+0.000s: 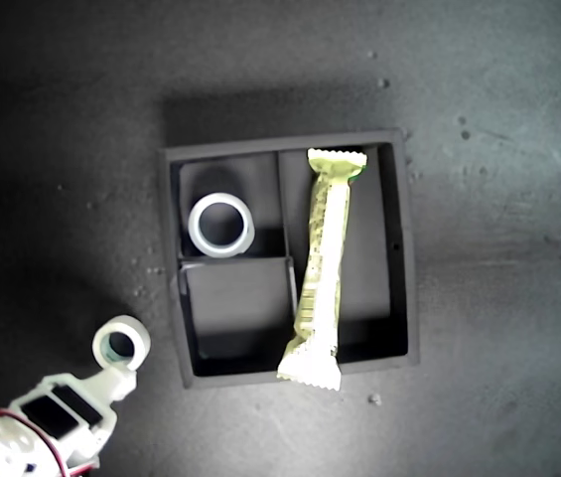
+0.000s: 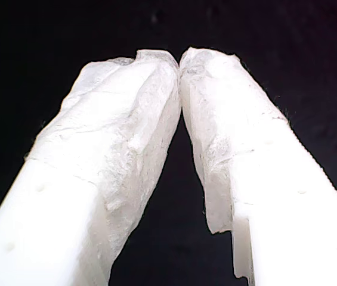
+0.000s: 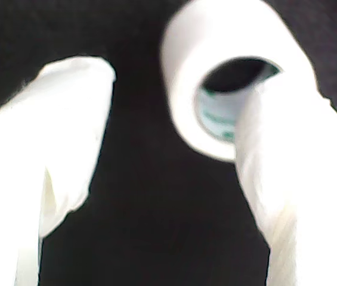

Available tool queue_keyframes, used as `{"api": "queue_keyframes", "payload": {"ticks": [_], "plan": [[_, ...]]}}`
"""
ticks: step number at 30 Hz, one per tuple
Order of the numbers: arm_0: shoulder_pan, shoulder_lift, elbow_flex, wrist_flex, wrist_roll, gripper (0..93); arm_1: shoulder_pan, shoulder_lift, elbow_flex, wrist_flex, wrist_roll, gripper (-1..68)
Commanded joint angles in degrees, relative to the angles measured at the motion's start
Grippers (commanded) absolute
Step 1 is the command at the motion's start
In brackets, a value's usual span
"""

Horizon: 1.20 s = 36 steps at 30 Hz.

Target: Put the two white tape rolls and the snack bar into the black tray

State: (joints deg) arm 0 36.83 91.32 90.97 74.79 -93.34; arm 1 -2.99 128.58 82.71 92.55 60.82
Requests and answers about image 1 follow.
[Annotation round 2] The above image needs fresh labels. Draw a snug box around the white tape roll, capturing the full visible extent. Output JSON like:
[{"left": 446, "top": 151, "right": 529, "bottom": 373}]
[
  {"left": 188, "top": 192, "right": 256, "bottom": 258},
  {"left": 91, "top": 314, "right": 153, "bottom": 372}
]

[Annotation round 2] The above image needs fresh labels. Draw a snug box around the green white snack bar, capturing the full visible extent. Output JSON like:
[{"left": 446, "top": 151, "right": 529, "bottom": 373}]
[{"left": 276, "top": 147, "right": 368, "bottom": 392}]

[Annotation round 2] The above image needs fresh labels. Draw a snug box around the black tray with wells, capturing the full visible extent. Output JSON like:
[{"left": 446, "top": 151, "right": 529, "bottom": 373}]
[{"left": 158, "top": 127, "right": 421, "bottom": 391}]

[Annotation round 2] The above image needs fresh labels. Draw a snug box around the red arm wire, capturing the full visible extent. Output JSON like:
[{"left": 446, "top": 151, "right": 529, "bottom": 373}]
[{"left": 0, "top": 407, "right": 70, "bottom": 477}]

